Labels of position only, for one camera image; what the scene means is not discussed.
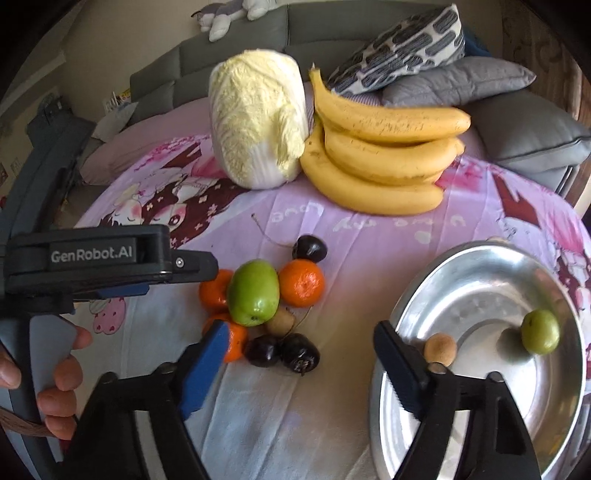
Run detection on grey and white plush toy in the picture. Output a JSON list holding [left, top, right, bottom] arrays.
[[191, 0, 282, 42]]

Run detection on yellow banana bunch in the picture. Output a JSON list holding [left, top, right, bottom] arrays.
[[299, 67, 472, 215]]

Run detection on person's left hand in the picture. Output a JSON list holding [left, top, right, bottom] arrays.
[[0, 325, 93, 441]]

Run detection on dark cherry with stem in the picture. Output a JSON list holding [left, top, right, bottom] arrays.
[[250, 212, 327, 264]]

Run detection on grey sofa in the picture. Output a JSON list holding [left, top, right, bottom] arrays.
[[129, 2, 458, 126]]

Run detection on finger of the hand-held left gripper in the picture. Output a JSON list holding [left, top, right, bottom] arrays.
[[168, 250, 219, 284], [69, 282, 150, 304]]

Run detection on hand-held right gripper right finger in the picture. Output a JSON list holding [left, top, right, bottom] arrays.
[[372, 320, 542, 480]]

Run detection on grey fabric pillow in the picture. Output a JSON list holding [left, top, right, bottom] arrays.
[[381, 56, 537, 109]]

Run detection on pink printed bedsheet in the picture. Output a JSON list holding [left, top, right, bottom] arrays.
[[74, 90, 591, 480]]

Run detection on dark grey furniture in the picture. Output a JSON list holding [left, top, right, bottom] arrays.
[[0, 95, 102, 241]]

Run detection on grey leather cushion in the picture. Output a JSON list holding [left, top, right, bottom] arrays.
[[466, 99, 591, 195]]

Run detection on black and white patterned pillow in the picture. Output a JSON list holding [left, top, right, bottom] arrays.
[[325, 4, 466, 95]]

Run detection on round metal basin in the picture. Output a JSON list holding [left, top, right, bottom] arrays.
[[369, 240, 587, 480]]

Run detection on napa cabbage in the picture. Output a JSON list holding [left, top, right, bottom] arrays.
[[209, 50, 309, 190]]

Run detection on orange tangerine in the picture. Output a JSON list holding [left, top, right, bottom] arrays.
[[202, 313, 249, 363], [278, 259, 326, 308], [198, 269, 234, 309]]

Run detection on large green jujube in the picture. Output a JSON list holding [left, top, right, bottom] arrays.
[[226, 260, 280, 328]]

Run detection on small green jujube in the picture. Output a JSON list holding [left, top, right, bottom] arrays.
[[521, 309, 561, 355]]

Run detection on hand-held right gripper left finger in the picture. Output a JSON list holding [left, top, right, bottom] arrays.
[[69, 320, 231, 480]]

